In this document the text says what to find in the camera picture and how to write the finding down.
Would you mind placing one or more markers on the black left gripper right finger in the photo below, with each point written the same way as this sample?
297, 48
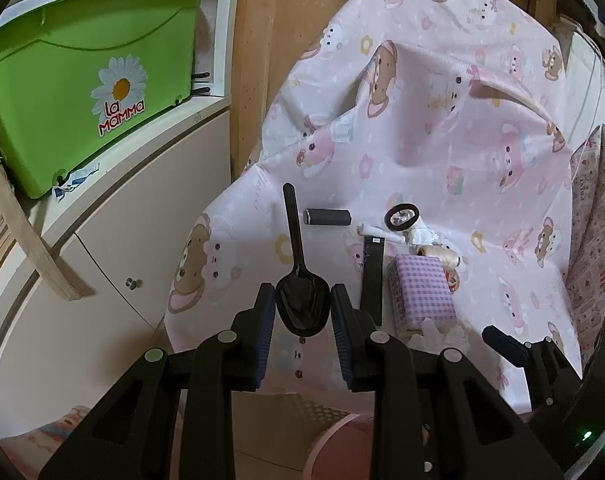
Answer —
352, 329

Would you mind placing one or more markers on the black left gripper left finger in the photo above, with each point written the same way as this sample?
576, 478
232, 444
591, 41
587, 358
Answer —
251, 348

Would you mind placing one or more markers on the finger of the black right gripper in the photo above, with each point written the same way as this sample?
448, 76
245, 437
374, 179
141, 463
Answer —
507, 346

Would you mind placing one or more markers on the black plastic spoon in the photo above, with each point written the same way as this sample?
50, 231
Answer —
302, 297

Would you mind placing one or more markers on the black packet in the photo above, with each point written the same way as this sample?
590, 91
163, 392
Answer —
371, 299

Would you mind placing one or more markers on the purple checkered tissue pack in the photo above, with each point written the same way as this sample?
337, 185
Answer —
419, 289

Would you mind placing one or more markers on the pink trash basket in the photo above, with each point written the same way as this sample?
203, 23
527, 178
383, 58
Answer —
317, 441

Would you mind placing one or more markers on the patterned pink pillow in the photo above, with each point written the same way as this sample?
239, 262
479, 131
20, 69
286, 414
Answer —
585, 280

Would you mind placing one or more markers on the crumpled white tissue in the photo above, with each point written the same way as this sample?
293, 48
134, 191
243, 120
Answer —
418, 236

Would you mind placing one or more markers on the black thread spool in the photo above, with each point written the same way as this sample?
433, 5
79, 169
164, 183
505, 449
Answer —
327, 217

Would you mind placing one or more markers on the black tape roll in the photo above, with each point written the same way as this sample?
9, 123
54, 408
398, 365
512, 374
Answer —
401, 217

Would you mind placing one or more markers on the white cabinet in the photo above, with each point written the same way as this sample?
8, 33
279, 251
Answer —
79, 307

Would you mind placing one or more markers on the pink cartoon bed sheet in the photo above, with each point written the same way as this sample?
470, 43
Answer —
454, 106

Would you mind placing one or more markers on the green plastic storage box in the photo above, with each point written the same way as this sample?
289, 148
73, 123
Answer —
76, 74

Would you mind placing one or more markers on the wooden door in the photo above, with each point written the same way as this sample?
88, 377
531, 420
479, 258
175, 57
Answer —
269, 36

